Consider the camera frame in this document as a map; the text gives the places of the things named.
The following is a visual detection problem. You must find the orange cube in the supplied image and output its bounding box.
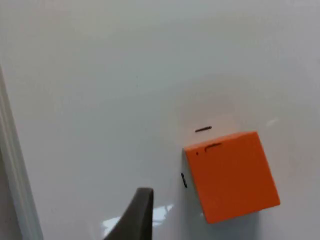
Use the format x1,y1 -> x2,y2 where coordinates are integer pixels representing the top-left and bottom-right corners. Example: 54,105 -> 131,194
183,130 -> 281,225

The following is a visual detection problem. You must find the grey-framed whiteboard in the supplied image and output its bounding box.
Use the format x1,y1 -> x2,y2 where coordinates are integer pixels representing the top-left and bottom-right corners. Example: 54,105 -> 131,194
0,0 -> 320,240

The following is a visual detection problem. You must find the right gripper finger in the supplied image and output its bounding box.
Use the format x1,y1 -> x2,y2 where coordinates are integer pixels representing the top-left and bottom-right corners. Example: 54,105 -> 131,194
103,186 -> 155,240

